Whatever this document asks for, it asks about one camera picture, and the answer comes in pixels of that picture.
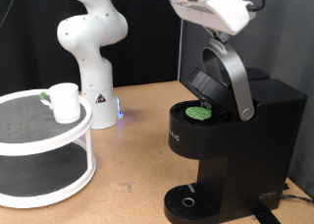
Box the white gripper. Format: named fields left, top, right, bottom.
left=162, top=0, right=258, bottom=43

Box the coffee pod with green lid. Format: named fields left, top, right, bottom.
left=184, top=105, right=213, bottom=122

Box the black Keurig coffee machine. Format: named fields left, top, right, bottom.
left=164, top=38, right=308, bottom=224

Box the white mug green-taped handle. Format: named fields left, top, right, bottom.
left=39, top=83, right=81, bottom=125

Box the black curtain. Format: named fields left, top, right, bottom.
left=0, top=0, right=184, bottom=97

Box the white two-tier turntable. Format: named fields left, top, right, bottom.
left=0, top=88, right=97, bottom=209

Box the coffee machine power cable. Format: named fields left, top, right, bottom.
left=282, top=194, right=314, bottom=205

